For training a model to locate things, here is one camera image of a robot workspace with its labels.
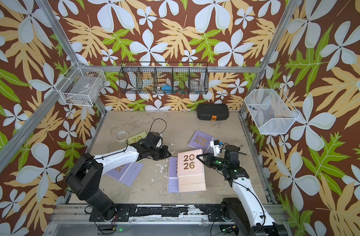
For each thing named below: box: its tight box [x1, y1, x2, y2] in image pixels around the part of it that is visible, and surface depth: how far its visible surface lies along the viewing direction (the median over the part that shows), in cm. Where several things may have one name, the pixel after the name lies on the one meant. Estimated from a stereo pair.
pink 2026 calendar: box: [177, 148, 207, 193], surface depth 78 cm
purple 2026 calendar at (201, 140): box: [187, 129, 218, 154], surface depth 103 cm
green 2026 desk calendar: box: [126, 130, 148, 146], surface depth 106 cm
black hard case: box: [196, 103, 230, 121], surface depth 118 cm
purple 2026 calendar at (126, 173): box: [104, 162, 145, 187], surface depth 88 cm
